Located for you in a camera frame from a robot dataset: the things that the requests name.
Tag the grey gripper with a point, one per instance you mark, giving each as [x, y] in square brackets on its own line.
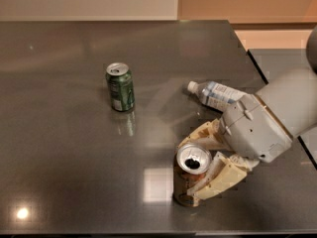
[256, 128]

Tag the orange soda can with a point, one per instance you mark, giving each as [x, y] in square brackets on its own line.
[191, 163]

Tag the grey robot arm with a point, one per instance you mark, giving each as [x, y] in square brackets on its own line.
[292, 98]

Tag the green soda can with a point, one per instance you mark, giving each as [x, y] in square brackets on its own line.
[121, 88]

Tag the clear plastic water bottle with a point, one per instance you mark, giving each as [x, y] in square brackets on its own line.
[215, 95]

